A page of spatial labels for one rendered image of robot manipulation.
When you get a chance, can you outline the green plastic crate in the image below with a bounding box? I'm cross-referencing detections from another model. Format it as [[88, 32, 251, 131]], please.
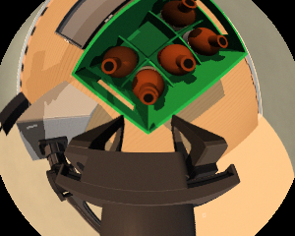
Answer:
[[71, 0, 248, 135]]

